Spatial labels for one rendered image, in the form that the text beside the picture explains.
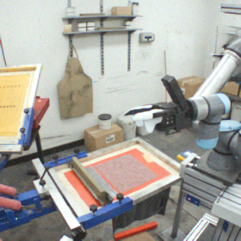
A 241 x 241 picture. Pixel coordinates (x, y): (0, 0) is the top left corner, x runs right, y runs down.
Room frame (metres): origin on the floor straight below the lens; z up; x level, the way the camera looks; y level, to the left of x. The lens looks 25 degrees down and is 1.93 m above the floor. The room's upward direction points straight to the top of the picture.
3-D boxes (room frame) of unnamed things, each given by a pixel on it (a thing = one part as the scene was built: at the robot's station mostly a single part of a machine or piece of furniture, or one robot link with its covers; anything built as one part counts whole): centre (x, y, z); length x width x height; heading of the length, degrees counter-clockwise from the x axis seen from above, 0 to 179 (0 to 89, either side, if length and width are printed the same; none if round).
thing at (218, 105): (0.72, -0.31, 1.65); 0.11 x 0.08 x 0.09; 112
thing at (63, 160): (1.38, 0.38, 0.97); 0.30 x 0.05 x 0.07; 123
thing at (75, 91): (3.21, 0.64, 1.06); 0.53 x 0.07 x 1.05; 123
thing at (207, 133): (0.74, -0.30, 1.56); 0.11 x 0.08 x 0.11; 22
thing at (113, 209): (0.91, 0.07, 0.97); 0.30 x 0.05 x 0.07; 123
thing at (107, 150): (1.28, 0.02, 0.97); 0.79 x 0.58 x 0.04; 123
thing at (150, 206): (1.15, -0.12, 0.79); 0.46 x 0.09 x 0.33; 123
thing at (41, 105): (2.11, 0.99, 1.06); 0.61 x 0.46 x 0.12; 3
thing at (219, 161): (0.95, -0.50, 1.31); 0.15 x 0.15 x 0.10
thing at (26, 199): (0.97, 0.49, 1.02); 0.17 x 0.06 x 0.05; 123
